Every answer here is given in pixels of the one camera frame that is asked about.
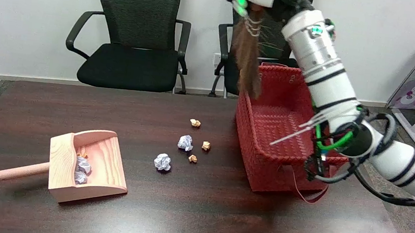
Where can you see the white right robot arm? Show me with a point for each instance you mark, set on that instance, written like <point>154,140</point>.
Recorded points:
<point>327,79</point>

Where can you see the brown straw hand broom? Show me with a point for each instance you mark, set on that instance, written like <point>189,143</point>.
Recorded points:
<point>248,58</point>

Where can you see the red woven basket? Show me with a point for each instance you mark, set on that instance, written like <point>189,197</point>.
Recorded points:
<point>270,120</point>

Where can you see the white wall socket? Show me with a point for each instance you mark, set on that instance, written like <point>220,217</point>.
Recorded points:
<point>217,59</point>

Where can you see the black mesh office chair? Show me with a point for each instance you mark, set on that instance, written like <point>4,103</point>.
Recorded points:
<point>138,5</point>
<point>273,49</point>

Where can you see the wooden dustpan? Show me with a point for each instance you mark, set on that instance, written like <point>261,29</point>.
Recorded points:
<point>106,167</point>

